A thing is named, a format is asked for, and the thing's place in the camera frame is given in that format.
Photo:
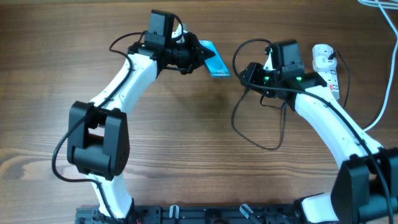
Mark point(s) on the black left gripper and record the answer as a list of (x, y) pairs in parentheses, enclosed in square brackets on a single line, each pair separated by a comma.
[(197, 56)]

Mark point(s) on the Galaxy smartphone with cyan screen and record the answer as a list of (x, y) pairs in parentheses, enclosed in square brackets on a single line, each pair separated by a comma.
[(215, 65)]

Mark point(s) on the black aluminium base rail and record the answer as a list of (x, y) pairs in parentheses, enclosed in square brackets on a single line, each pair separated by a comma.
[(192, 214)]

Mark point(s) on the white charger plug adapter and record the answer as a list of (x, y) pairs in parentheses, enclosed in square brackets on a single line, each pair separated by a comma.
[(322, 63)]

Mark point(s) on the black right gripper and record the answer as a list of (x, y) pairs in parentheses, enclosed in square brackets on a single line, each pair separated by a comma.
[(253, 71)]

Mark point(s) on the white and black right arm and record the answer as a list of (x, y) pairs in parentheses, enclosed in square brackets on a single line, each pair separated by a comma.
[(366, 185)]

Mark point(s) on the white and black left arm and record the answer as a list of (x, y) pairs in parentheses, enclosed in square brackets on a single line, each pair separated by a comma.
[(96, 146)]

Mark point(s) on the white power strip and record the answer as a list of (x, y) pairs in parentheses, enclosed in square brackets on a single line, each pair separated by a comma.
[(330, 76)]

